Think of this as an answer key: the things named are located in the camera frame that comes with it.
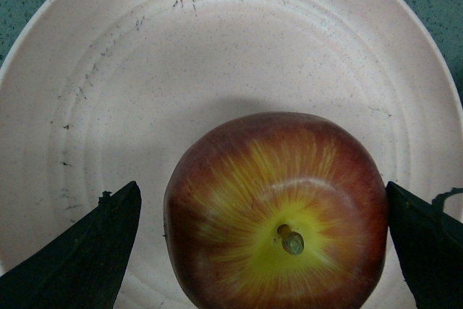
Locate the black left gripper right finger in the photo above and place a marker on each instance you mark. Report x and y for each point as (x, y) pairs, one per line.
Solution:
(428, 243)

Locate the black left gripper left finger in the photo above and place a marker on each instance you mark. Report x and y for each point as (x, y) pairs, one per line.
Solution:
(85, 265)

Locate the red yellow apple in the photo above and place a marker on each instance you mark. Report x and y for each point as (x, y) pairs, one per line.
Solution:
(276, 210)

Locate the pink round plate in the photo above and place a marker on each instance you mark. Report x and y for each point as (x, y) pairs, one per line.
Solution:
(98, 93)

